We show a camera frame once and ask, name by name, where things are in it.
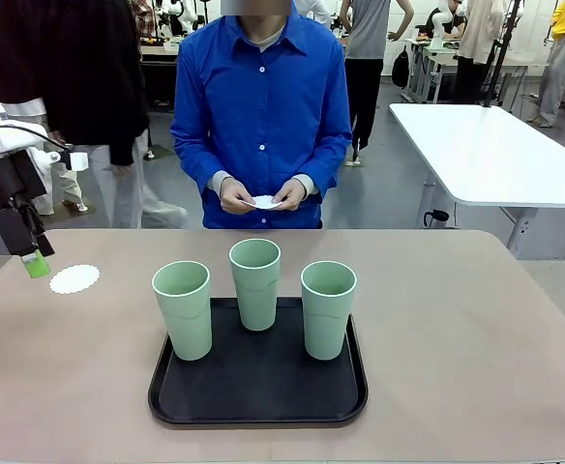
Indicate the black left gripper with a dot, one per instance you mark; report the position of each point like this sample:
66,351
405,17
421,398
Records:
7,179

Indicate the pale green plastic cup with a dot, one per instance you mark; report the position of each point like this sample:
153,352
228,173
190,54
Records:
186,319
256,299
326,324

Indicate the white scalloped paper coaster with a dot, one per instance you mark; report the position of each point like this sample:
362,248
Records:
265,202
74,279

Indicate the person's right forearm blue sleeve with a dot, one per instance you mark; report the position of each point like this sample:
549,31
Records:
200,169

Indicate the person's left forearm blue sleeve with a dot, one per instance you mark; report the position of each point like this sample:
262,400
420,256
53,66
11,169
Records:
326,166

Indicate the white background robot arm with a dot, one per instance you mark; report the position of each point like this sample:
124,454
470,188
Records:
439,31

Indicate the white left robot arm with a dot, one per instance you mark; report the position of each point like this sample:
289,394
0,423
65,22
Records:
11,137

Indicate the person's right hand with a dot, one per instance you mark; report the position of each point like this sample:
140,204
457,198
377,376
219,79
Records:
236,195

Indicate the person's left hand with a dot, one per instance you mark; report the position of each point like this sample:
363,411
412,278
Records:
293,193

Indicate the person in black top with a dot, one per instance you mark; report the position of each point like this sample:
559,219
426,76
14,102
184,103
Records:
69,72

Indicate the background workbench with items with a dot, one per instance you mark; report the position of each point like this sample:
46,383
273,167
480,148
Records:
159,50

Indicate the person in plaid shirt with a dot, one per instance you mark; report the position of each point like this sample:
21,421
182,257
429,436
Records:
142,19

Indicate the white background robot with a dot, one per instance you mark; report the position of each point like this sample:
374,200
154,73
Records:
181,14

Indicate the person in blue shirt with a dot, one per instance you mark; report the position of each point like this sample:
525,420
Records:
263,96

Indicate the black plastic tray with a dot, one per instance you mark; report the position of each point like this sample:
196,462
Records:
258,386

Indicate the person in white top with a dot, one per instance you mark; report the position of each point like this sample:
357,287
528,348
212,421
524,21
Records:
314,9

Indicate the person in grey shirt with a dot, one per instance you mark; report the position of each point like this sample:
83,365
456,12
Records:
367,29

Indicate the black bag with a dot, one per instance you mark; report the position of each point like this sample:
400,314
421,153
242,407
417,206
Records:
400,70

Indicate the seated person in black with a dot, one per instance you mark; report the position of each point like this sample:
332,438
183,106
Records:
430,19

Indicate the white table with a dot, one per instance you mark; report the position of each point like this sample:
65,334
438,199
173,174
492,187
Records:
495,154

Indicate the person in cream jacket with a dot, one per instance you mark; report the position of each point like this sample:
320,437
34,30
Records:
478,34

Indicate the black stand pole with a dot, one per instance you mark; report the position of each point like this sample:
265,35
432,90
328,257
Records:
500,53

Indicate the grey background workbench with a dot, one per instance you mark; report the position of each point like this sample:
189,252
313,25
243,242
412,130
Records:
519,60

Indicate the white camera box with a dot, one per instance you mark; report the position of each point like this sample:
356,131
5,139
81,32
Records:
78,161

